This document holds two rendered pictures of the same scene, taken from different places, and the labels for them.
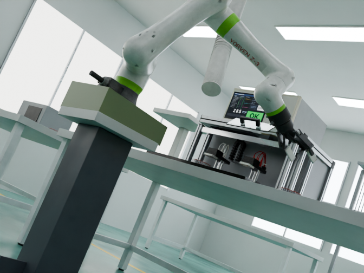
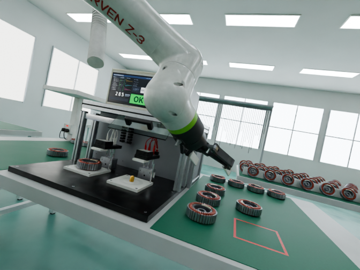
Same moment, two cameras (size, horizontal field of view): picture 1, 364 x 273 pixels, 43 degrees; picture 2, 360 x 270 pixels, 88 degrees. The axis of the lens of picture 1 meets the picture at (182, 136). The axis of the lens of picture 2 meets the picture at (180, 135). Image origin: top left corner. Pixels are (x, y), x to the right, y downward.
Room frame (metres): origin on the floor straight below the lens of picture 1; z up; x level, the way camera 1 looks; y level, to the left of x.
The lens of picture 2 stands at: (1.47, -0.11, 1.04)
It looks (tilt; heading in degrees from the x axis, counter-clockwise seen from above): 1 degrees down; 334
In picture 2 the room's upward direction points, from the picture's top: 11 degrees clockwise
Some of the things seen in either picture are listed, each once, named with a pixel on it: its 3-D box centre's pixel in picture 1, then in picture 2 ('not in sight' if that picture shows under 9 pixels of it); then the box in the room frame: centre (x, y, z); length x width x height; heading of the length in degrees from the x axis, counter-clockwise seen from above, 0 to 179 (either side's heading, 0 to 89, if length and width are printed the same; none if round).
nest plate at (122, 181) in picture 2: not in sight; (130, 182); (2.30, -0.33, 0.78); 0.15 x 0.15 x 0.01; 47
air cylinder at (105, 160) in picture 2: not in sight; (108, 162); (2.57, -0.25, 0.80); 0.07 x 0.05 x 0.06; 47
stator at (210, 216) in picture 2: (289, 195); (201, 212); (2.02, -0.53, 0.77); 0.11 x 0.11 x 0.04
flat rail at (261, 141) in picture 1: (242, 137); (130, 125); (2.45, -0.31, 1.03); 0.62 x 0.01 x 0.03; 47
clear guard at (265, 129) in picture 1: (263, 135); (155, 128); (2.26, -0.38, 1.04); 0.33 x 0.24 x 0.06; 137
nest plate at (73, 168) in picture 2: not in sight; (88, 169); (2.46, -0.15, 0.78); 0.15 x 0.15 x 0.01; 47
